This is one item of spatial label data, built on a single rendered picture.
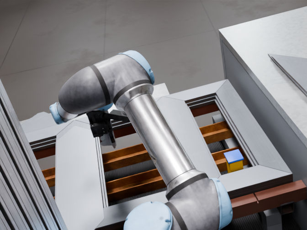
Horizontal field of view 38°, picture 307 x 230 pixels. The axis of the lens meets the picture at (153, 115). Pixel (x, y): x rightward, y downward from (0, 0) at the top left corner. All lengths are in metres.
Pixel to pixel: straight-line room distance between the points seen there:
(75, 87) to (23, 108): 3.17
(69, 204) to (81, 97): 0.67
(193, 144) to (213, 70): 2.30
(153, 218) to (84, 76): 0.41
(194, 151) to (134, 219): 0.82
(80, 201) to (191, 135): 0.54
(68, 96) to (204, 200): 0.45
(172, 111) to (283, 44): 0.58
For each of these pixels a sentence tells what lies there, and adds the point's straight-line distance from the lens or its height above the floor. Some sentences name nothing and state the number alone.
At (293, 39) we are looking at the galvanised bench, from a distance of 2.16.
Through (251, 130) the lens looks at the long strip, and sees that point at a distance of 1.90.
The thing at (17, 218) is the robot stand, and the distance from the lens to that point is 0.65.
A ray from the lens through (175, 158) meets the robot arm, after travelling 1.11.
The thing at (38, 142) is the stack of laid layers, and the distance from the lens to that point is 2.19.
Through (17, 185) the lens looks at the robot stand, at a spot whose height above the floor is 1.62.
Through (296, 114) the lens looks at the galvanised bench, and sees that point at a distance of 1.65.
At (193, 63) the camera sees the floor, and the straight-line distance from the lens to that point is 4.29.
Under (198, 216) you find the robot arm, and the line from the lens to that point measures 1.06.
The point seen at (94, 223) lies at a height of 0.86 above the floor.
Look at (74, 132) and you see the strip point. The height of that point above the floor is 0.86.
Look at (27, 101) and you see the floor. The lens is 4.44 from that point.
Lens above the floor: 2.02
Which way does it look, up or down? 33 degrees down
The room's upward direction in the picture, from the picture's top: 14 degrees counter-clockwise
